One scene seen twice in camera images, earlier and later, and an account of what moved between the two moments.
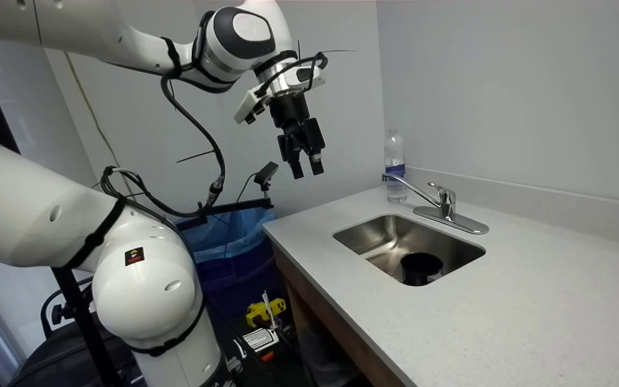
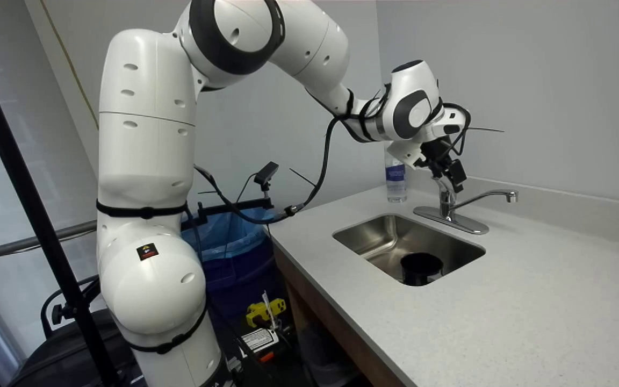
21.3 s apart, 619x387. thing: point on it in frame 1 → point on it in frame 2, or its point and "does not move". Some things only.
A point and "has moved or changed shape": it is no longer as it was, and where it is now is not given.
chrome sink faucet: [443, 205] has moved or changed shape
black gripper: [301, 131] → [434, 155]
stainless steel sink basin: [383, 242] does not move
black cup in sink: [421, 269] does not move
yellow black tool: [258, 309] does not move
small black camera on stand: [263, 177] does not move
